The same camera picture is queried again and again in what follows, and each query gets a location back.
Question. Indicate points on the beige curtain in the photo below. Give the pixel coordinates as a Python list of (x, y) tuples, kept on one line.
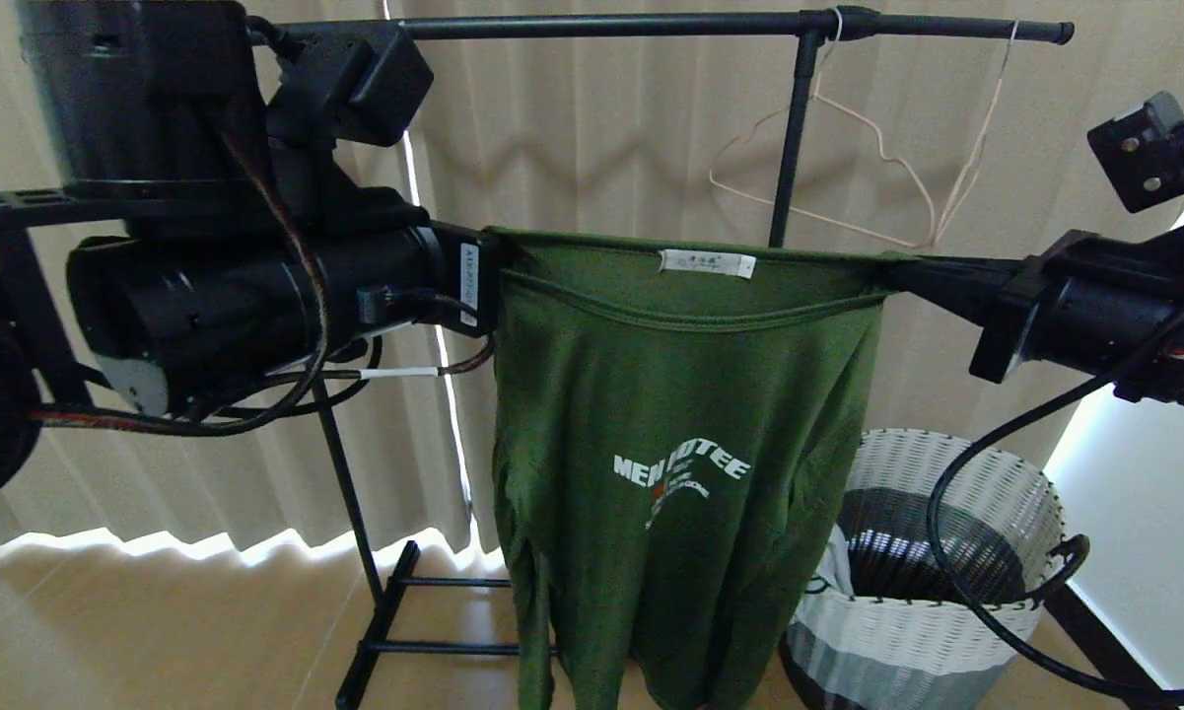
[(631, 148)]

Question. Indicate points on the black clothes rack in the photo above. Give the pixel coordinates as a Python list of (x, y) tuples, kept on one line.
[(651, 25)]

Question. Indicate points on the white laundry basket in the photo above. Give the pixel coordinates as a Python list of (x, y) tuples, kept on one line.
[(946, 463)]

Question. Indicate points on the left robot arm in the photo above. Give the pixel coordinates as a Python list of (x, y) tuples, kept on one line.
[(138, 99)]

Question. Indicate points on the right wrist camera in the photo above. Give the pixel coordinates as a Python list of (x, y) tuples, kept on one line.
[(1144, 148)]

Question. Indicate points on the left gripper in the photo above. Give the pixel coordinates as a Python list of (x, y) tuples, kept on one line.
[(256, 296)]

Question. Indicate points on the pink clothes hanger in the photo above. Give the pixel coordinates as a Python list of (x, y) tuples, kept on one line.
[(993, 99), (848, 114)]

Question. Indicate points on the green printed shirt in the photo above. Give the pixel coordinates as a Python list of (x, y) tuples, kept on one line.
[(670, 394)]

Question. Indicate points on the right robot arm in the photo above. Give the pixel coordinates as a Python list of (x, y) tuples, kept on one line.
[(1173, 390)]

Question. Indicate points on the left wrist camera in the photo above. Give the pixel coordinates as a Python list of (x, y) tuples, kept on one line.
[(375, 79)]

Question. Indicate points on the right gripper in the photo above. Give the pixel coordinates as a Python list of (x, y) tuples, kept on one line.
[(1094, 316)]

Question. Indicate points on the pale grey shorts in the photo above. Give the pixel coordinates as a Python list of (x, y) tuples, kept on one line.
[(836, 567)]

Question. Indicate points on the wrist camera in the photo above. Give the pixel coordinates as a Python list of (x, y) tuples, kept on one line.
[(1144, 148), (375, 79)]

